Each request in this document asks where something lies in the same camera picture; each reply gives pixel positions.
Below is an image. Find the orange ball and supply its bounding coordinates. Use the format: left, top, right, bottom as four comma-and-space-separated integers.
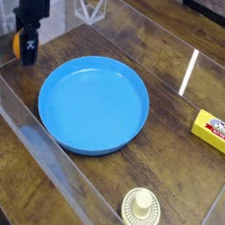
12, 30, 21, 59

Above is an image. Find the blue round tray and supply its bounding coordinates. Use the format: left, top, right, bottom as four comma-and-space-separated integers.
37, 56, 149, 156

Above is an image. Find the clear acrylic back wall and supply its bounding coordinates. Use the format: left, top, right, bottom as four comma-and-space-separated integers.
92, 0, 225, 121

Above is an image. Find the cream round toy knob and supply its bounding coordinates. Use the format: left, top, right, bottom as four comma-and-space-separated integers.
121, 187, 161, 225

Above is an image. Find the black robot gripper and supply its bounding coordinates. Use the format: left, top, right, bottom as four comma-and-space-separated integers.
13, 0, 50, 66

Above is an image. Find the clear acrylic front wall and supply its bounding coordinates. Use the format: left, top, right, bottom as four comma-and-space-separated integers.
0, 75, 124, 225

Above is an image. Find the clear acrylic wall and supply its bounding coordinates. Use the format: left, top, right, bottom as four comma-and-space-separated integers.
0, 75, 124, 225
92, 0, 225, 121

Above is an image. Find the clear acrylic corner bracket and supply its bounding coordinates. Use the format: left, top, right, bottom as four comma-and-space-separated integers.
74, 0, 106, 25

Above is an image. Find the black bar on wall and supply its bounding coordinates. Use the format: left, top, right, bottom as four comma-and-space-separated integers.
183, 0, 225, 28

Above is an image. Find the yellow butter box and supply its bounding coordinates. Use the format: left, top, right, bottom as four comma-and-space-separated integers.
192, 109, 225, 154

